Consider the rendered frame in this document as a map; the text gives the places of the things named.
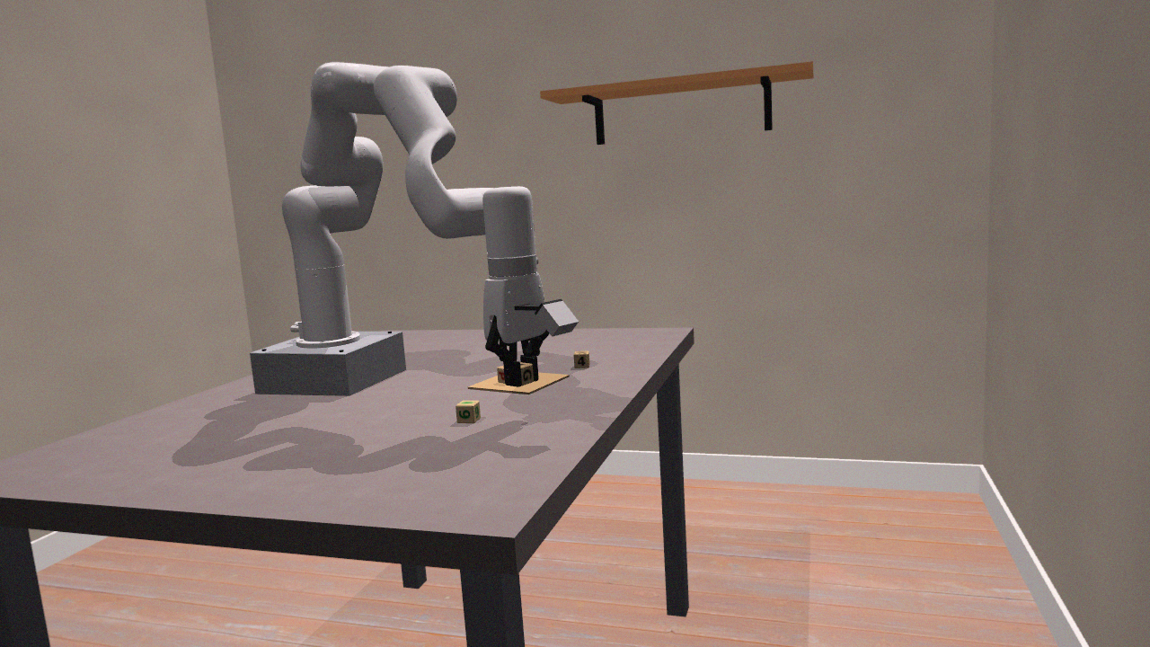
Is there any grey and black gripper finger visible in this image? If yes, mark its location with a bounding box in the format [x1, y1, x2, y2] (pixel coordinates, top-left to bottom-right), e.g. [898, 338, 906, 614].
[520, 330, 549, 382]
[485, 316, 522, 387]

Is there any tan flat mat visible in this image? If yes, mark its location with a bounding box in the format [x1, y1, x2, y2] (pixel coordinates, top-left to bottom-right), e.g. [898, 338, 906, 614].
[468, 373, 570, 394]

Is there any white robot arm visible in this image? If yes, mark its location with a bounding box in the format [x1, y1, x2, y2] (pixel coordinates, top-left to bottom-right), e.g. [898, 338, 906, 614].
[282, 62, 538, 349]

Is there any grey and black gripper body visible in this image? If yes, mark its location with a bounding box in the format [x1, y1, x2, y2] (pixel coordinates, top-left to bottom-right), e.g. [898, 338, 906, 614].
[483, 272, 546, 342]

